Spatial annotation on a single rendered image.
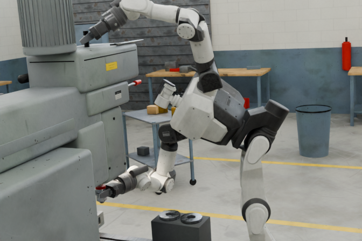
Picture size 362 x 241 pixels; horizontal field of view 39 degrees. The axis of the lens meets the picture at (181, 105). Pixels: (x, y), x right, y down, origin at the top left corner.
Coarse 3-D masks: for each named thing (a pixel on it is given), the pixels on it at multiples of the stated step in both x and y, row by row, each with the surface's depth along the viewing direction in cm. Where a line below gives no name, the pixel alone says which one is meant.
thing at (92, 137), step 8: (88, 128) 196; (96, 128) 201; (80, 136) 191; (88, 136) 196; (96, 136) 201; (104, 136) 206; (72, 144) 192; (80, 144) 191; (88, 144) 196; (96, 144) 201; (104, 144) 206; (96, 152) 201; (104, 152) 206; (96, 160) 201; (104, 160) 206; (96, 168) 201; (104, 168) 207; (96, 176) 201; (104, 176) 207; (96, 184) 202
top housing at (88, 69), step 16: (80, 48) 207; (96, 48) 201; (112, 48) 210; (128, 48) 222; (32, 64) 197; (48, 64) 194; (64, 64) 191; (80, 64) 189; (96, 64) 198; (112, 64) 209; (128, 64) 222; (32, 80) 198; (48, 80) 195; (64, 80) 192; (80, 80) 190; (96, 80) 198; (112, 80) 209
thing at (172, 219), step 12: (156, 216) 214; (168, 216) 210; (180, 216) 212; (192, 216) 210; (204, 216) 211; (156, 228) 209; (168, 228) 207; (180, 228) 204; (192, 228) 202; (204, 228) 205; (156, 240) 210; (168, 240) 208; (180, 240) 205; (192, 240) 203; (204, 240) 206
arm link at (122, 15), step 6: (120, 0) 216; (114, 6) 214; (120, 6) 214; (114, 12) 212; (120, 12) 212; (126, 12) 213; (132, 12) 214; (120, 18) 212; (126, 18) 215; (132, 18) 218
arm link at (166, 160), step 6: (162, 150) 261; (162, 156) 262; (168, 156) 261; (174, 156) 262; (162, 162) 263; (168, 162) 262; (174, 162) 265; (156, 168) 267; (162, 168) 263; (168, 168) 263; (150, 174) 266; (162, 174) 264; (168, 174) 264; (174, 174) 265; (174, 180) 268; (168, 186) 262
